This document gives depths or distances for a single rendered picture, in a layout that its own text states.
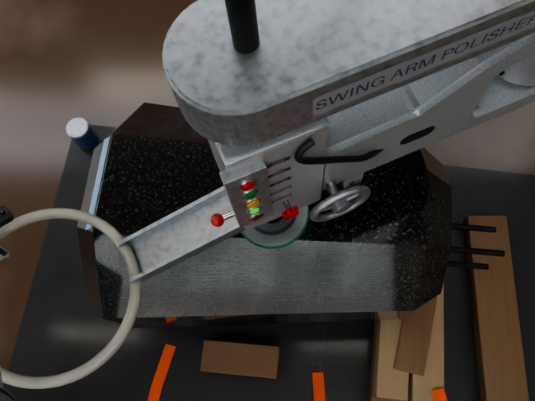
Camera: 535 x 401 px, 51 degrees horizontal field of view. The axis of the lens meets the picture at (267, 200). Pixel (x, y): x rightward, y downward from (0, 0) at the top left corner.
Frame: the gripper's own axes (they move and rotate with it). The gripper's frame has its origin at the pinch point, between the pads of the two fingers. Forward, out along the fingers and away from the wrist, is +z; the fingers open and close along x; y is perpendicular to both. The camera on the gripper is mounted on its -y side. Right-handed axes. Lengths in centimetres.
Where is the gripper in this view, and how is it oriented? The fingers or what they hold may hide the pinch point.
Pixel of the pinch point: (1, 247)
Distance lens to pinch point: 180.3
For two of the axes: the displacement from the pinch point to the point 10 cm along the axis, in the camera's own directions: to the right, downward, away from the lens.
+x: 7.9, 5.9, -1.9
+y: -6.2, 7.4, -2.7
